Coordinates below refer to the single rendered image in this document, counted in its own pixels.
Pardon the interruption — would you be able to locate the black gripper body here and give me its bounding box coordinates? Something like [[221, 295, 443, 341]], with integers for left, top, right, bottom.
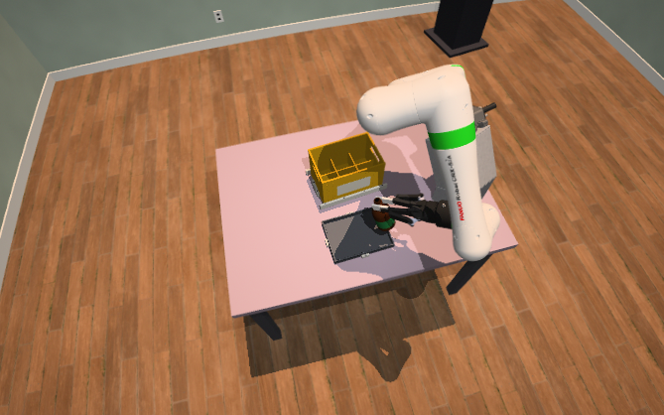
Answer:
[[410, 200, 439, 223]]

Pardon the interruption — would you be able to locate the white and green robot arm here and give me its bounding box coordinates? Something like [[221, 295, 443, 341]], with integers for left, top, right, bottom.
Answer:
[[356, 65, 500, 261]]

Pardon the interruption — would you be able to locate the brown bottle with green label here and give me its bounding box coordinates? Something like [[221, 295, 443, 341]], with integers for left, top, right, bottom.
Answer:
[[372, 198, 395, 231]]

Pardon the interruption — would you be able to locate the yellow open crate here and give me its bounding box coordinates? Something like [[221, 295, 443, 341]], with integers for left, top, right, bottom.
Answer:
[[308, 132, 386, 204]]

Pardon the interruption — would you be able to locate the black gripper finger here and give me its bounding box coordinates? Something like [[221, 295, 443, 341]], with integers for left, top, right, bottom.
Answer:
[[372, 204, 420, 226], [376, 194, 425, 208]]

